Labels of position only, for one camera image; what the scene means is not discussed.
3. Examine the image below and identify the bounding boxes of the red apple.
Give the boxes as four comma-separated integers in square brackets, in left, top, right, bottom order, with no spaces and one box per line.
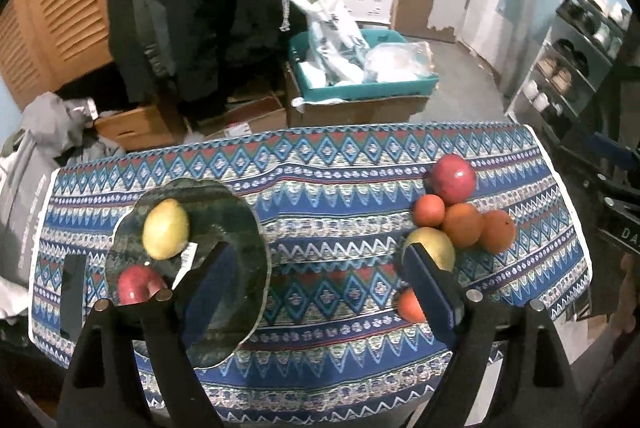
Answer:
[430,154,476,206]
[117,264,167,306]

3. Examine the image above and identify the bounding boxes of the large orange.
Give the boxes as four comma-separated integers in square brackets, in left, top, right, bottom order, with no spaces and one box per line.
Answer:
[480,210,516,255]
[442,203,484,249]

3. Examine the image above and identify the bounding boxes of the small orange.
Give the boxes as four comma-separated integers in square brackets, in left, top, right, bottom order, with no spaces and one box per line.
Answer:
[397,287,426,323]

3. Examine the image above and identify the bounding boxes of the small orange tangerine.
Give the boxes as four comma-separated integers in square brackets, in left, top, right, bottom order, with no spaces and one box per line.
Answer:
[412,194,446,228]

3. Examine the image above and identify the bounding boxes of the person right hand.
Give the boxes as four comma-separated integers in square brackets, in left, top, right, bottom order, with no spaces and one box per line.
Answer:
[610,254,639,336]

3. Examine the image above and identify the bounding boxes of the black smartphone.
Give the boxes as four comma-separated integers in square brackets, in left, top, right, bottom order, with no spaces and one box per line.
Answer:
[60,254,87,342]

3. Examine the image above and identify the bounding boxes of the green glass plate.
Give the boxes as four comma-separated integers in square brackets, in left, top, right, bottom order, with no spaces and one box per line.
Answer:
[105,178,271,368]

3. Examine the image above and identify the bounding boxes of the shoe rack with shoes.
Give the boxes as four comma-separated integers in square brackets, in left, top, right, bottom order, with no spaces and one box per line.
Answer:
[506,0,632,141]

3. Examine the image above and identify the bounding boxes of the blue patterned tablecloth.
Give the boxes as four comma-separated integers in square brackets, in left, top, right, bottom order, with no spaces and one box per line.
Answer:
[28,122,592,425]

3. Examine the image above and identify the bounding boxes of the grey fabric storage bag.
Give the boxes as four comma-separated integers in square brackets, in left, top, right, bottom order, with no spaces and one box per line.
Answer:
[1,136,58,287]

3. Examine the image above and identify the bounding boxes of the brown cardboard box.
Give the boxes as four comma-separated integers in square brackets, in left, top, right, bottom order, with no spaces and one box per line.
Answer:
[283,64,430,127]

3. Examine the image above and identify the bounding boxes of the wooden drawer box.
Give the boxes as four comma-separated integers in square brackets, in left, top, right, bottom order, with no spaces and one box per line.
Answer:
[94,105,175,151]

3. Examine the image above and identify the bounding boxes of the grey clothes pile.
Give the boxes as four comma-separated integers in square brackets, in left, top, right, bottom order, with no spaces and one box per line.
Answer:
[18,92,126,166]

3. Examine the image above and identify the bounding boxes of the clear plastic bag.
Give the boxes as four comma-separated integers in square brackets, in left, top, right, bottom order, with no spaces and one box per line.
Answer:
[364,41,436,82]

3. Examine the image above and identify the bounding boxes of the teal storage bin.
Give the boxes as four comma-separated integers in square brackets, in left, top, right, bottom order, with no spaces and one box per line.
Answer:
[288,28,439,103]

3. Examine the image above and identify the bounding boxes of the white rice bag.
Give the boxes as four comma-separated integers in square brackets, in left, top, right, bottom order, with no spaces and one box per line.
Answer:
[281,0,370,86]

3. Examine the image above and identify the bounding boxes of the wooden louvered closet door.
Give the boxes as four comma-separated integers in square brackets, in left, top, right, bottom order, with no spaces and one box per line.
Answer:
[1,0,113,110]

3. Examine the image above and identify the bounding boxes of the black hanging coat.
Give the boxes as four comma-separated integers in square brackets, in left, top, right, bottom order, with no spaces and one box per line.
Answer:
[107,0,306,126]

